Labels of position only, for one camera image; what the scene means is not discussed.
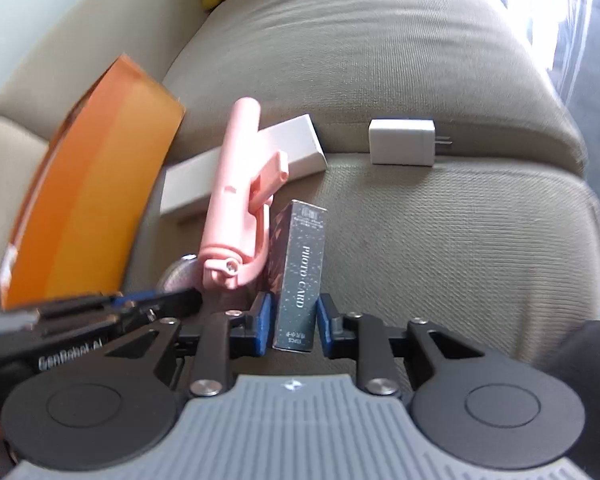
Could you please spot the round metal object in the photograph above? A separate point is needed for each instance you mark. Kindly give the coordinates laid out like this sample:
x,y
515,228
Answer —
x,y
177,275

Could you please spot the white charger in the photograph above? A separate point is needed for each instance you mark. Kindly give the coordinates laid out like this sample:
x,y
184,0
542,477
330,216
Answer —
x,y
402,141

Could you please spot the pink selfie stick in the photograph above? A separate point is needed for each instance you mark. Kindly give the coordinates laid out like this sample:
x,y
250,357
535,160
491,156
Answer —
x,y
232,195

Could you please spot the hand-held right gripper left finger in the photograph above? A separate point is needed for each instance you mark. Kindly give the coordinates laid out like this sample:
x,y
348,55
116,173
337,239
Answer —
x,y
262,322

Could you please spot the dark speckled card box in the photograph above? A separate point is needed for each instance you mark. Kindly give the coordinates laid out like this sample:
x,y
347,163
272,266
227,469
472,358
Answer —
x,y
300,270

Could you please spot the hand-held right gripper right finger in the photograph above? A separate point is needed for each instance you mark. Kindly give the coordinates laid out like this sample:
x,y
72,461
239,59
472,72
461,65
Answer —
x,y
325,322

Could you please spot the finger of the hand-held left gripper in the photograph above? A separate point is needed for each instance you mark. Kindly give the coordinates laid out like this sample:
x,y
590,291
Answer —
x,y
75,310
175,300

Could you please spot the white long box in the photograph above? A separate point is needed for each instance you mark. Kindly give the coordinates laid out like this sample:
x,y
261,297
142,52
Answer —
x,y
290,150

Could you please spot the beige sofa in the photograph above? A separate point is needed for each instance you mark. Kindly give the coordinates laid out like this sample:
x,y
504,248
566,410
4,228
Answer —
x,y
405,60

